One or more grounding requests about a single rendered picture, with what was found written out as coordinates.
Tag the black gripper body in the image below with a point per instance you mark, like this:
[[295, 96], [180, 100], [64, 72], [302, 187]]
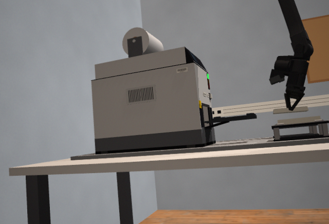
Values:
[[300, 83]]

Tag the beige well plate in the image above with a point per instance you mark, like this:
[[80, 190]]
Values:
[[299, 120], [284, 110]]

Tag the white cylinder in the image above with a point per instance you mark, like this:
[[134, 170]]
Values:
[[150, 44]]

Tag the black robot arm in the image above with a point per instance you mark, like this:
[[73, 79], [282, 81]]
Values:
[[288, 65]]

